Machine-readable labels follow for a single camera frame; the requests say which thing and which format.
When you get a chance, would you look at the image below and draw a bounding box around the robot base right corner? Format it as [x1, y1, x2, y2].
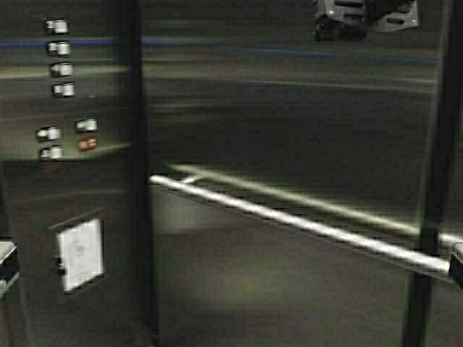
[449, 242, 463, 288]

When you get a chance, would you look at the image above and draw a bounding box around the robot base left corner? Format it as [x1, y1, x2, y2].
[1, 241, 19, 288]

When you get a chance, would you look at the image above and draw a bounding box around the steel elevator handrail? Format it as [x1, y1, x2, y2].
[150, 175, 452, 282]

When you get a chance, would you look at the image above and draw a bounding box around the door close button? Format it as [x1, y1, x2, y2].
[75, 117, 98, 134]

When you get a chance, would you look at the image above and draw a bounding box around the door open button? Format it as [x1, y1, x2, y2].
[35, 126, 61, 142]

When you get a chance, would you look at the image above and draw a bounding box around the elevator floor button four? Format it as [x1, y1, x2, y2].
[51, 82, 75, 98]

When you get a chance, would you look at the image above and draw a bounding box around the elevator floor button three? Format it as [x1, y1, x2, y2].
[48, 62, 74, 78]

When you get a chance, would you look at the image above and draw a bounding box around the elevator floor button two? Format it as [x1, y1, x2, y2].
[46, 40, 71, 57]

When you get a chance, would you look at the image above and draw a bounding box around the white certificate panel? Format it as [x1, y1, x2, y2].
[57, 218, 104, 293]

